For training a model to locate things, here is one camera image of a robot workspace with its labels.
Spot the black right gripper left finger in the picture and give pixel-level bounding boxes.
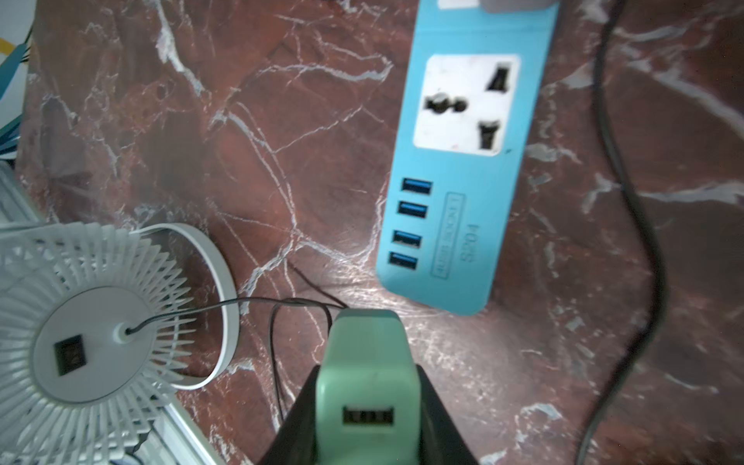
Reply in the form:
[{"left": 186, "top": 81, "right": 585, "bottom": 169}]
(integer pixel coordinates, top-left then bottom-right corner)
[{"left": 259, "top": 365, "right": 320, "bottom": 465}]

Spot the thin black fan cable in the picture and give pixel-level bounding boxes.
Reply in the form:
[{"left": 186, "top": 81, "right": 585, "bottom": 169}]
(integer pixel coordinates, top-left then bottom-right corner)
[{"left": 124, "top": 263, "right": 350, "bottom": 425}]

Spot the white small desk fan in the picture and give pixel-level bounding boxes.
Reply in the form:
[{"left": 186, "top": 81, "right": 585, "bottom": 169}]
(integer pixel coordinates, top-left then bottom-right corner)
[{"left": 1, "top": 223, "right": 209, "bottom": 464}]

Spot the green USB charger plug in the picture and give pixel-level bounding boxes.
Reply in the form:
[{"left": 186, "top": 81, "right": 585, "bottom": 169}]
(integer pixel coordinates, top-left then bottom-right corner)
[{"left": 315, "top": 309, "right": 422, "bottom": 464}]

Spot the thick black cable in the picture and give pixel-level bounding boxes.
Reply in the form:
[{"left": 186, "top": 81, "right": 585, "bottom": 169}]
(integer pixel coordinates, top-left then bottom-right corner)
[{"left": 574, "top": 0, "right": 670, "bottom": 465}]

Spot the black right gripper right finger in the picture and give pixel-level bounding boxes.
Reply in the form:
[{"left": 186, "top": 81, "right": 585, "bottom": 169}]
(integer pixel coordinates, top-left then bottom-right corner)
[{"left": 417, "top": 365, "right": 479, "bottom": 465}]

